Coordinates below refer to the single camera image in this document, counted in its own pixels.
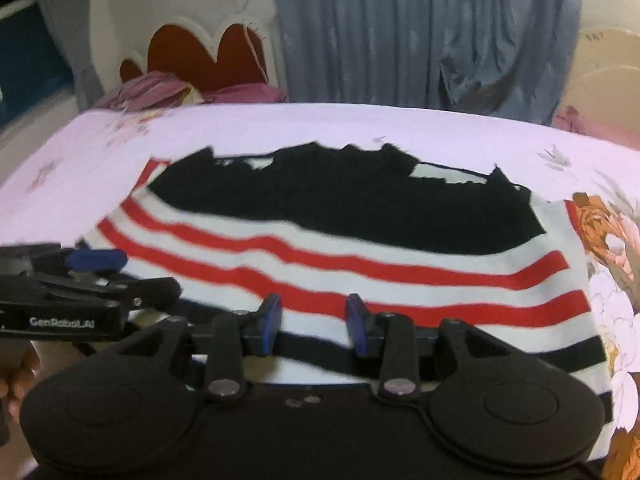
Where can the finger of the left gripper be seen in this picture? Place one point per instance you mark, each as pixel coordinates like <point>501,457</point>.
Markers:
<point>96,260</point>
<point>154,293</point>

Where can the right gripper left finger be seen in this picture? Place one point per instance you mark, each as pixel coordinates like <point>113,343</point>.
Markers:
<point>235,336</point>

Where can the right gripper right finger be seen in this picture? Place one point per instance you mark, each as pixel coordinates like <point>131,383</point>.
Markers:
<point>390,337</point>

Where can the striped white red black sweater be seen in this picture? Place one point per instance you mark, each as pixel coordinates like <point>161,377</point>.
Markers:
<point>315,225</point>

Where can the operator left hand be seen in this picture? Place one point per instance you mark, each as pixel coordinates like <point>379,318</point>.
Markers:
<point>40,361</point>

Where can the pink floral bed sheet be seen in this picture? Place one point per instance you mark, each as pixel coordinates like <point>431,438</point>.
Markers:
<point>58,177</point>

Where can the magenta pillow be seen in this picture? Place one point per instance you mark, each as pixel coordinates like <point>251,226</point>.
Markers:
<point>246,94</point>

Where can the red heart-shaped headboard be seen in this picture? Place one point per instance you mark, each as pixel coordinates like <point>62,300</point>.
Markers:
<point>239,51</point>

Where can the pink bedding on far bed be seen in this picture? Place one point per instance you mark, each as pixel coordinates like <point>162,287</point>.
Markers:
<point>572,120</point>

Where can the blue-grey curtain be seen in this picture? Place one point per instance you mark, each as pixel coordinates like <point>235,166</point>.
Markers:
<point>501,58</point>

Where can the cream round footboard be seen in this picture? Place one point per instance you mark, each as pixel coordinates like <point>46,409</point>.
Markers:
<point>603,82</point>

